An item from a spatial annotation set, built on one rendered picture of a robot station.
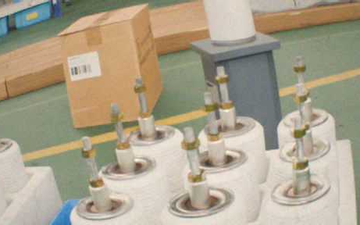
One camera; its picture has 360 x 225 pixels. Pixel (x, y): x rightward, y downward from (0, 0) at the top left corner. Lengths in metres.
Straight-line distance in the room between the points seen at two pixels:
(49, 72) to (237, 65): 1.49
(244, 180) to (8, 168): 0.44
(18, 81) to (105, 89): 0.80
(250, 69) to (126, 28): 0.67
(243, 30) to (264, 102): 0.15
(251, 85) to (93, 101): 0.77
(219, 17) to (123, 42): 0.66
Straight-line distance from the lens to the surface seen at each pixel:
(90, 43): 1.84
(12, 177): 1.05
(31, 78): 2.59
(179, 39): 2.66
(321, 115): 0.91
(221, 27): 1.21
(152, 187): 0.82
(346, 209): 0.78
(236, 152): 0.83
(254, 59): 1.21
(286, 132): 0.89
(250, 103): 1.22
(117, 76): 1.85
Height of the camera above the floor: 0.56
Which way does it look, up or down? 17 degrees down
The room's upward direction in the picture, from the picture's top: 11 degrees counter-clockwise
